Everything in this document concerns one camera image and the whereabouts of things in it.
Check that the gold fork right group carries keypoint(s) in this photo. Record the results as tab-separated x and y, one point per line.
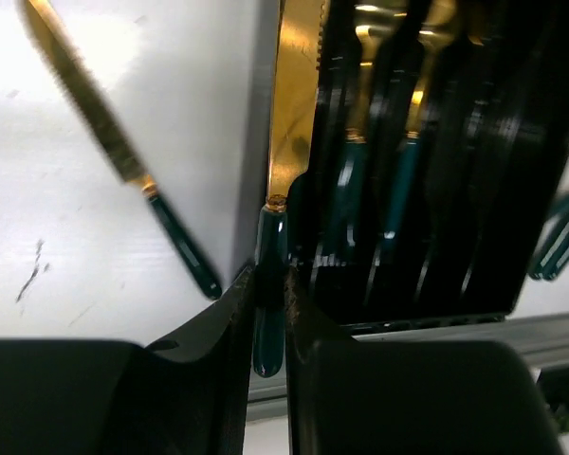
556	254

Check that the black cutlery tray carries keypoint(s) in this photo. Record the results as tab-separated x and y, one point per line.
493	144

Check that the gold knife green handle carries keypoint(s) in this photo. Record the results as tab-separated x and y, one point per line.
293	107
49	34

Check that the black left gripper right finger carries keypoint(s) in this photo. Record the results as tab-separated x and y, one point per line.
405	397

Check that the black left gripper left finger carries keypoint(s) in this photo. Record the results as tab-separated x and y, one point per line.
185	393

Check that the gold fork green handle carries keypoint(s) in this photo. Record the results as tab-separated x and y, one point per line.
438	31

